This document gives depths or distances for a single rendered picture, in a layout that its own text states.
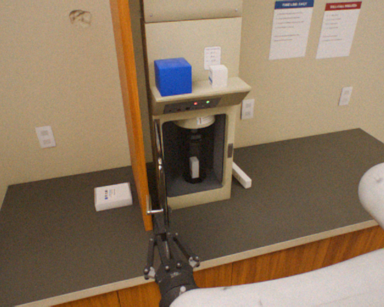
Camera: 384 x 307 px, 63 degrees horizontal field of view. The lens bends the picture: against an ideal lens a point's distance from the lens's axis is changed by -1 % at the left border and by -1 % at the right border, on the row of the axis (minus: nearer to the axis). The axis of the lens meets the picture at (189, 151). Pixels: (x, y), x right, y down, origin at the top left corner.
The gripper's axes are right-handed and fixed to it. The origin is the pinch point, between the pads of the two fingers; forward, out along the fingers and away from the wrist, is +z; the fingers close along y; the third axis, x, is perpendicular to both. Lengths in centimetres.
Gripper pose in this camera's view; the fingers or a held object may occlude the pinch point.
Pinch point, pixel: (160, 227)
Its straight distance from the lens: 82.4
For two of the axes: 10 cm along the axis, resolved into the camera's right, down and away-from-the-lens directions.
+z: -2.7, -5.0, 8.2
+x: 0.2, 8.5, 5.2
